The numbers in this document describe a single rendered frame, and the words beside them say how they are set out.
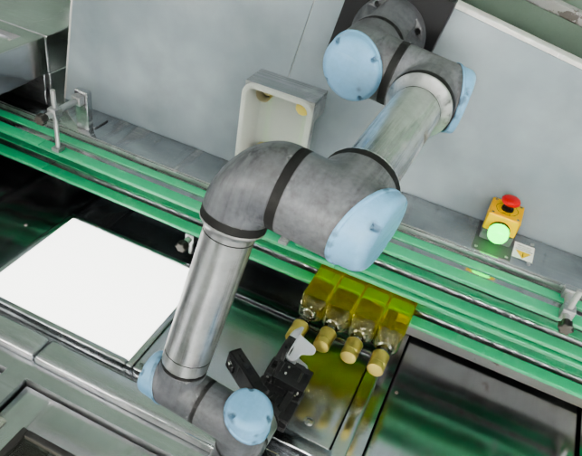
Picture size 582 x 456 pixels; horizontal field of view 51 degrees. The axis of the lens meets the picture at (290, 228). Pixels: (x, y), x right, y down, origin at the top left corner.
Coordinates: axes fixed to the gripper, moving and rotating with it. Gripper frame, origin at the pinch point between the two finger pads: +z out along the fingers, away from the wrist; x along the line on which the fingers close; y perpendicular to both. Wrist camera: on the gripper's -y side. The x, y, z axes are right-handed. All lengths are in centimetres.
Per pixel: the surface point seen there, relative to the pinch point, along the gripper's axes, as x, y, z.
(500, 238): 22.0, 28.9, 31.2
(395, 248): 14.8, 10.2, 21.8
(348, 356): 1.9, 11.5, 0.5
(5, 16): 12, -114, 44
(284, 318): -13.6, -6.1, 15.6
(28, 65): 7, -98, 34
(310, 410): -11.7, 9.2, -5.5
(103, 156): -2, -67, 26
